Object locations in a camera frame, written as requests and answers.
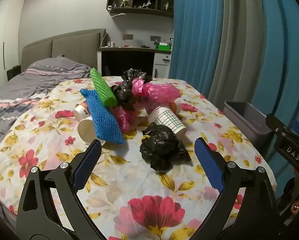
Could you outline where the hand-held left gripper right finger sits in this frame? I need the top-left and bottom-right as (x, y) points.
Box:
(194, 137), (282, 240)

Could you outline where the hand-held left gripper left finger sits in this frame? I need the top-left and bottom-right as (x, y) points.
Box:
(16, 138), (105, 240)

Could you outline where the large apple print paper cup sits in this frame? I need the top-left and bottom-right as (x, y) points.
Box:
(77, 116), (106, 146)

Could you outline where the grey plastic bin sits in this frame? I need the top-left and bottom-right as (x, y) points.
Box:
(224, 100), (274, 143)

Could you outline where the black plastic bag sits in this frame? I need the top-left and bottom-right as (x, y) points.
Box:
(139, 122), (192, 172)
(111, 68), (153, 110)

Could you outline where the green grid paper cup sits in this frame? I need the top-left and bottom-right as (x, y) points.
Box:
(148, 106), (187, 138)

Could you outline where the floral tablecloth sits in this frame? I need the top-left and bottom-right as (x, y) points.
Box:
(0, 76), (277, 240)

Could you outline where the blue foam net sleeve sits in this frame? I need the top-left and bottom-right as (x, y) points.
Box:
(80, 89), (124, 144)

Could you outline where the orange print paper cup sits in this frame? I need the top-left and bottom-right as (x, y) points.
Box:
(168, 98), (182, 114)
(74, 102), (92, 122)

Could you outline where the red clear plastic bag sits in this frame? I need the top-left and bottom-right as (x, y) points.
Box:
(112, 105), (138, 132)

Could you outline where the green foam net sleeve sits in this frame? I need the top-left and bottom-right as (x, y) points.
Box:
(90, 68), (118, 107)

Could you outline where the pink plastic bag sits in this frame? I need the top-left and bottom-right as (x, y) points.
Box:
(131, 78), (181, 110)

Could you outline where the grey striped blanket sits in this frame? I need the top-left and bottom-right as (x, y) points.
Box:
(0, 56), (91, 155)

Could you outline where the white drawer cabinet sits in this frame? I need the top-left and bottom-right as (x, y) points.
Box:
(153, 52), (172, 78)

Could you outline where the blue and grey curtain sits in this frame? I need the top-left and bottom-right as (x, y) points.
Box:
(168, 0), (299, 205)

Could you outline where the grey padded headboard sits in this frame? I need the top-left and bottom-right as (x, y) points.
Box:
(21, 29), (107, 72)

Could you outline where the black nightstand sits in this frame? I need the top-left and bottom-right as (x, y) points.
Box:
(6, 65), (21, 81)

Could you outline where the dark top desk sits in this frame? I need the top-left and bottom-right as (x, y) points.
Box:
(97, 46), (172, 78)

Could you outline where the white cable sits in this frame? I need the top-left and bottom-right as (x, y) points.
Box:
(99, 14), (126, 48)

